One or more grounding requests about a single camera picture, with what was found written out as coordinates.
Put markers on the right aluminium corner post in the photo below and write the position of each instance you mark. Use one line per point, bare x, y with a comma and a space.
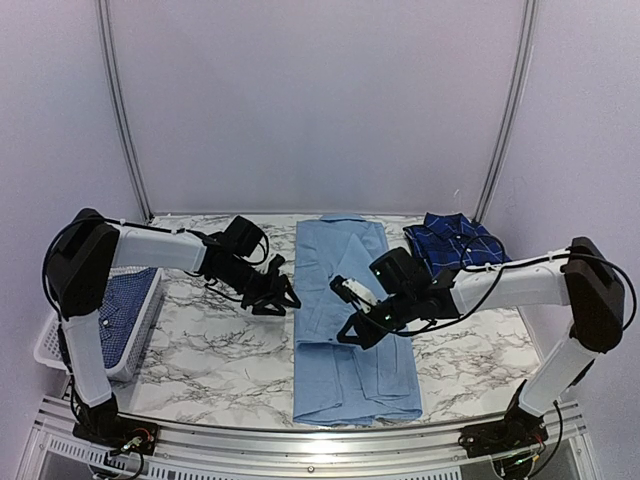
515, 92

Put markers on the left aluminium corner post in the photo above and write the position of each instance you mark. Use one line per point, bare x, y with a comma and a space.
117, 98

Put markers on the blue checked shirt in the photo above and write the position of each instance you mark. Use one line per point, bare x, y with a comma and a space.
122, 315

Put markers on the aluminium corner post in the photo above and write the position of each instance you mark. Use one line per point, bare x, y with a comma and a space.
515, 92
117, 98

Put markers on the aluminium front frame rail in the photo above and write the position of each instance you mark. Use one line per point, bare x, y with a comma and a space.
192, 451

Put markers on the white plastic basket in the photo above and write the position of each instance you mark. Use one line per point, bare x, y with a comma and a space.
100, 325

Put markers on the dark blue plaid folded shirt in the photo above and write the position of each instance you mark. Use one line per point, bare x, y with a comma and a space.
444, 242

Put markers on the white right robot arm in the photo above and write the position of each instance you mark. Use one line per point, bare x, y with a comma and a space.
573, 300

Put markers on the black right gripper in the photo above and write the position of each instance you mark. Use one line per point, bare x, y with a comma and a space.
367, 337

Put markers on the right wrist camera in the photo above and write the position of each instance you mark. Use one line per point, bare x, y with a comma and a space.
398, 272

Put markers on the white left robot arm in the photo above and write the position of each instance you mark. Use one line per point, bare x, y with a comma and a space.
75, 273

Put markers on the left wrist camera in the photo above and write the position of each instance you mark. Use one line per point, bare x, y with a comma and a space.
242, 237

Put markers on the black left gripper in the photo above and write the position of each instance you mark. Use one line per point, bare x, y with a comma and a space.
267, 296

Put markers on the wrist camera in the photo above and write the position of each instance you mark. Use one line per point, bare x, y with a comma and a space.
242, 237
398, 272

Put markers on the aluminium back table rail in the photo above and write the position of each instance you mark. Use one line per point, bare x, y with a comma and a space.
277, 212

